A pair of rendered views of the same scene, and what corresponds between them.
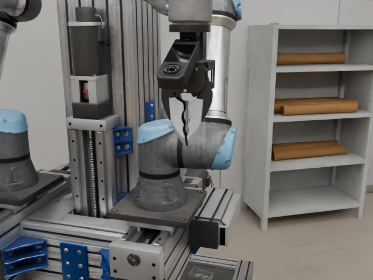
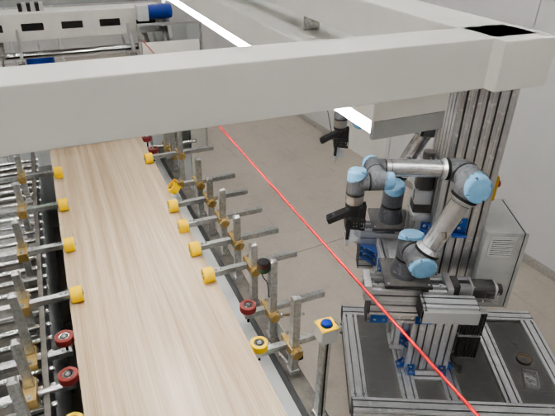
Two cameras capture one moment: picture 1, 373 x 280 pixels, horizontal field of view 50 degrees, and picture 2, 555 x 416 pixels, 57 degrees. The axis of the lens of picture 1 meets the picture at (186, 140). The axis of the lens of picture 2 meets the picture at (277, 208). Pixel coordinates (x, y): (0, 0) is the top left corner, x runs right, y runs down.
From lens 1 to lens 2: 200 cm
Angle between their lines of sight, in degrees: 70
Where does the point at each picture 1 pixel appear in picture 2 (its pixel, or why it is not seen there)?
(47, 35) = not seen: outside the picture
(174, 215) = (391, 280)
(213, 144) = (410, 260)
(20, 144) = (391, 202)
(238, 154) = not seen: outside the picture
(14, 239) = (370, 243)
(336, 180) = not seen: outside the picture
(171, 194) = (400, 271)
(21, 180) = (386, 219)
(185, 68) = (331, 218)
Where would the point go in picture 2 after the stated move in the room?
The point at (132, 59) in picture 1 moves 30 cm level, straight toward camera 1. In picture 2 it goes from (439, 190) to (385, 200)
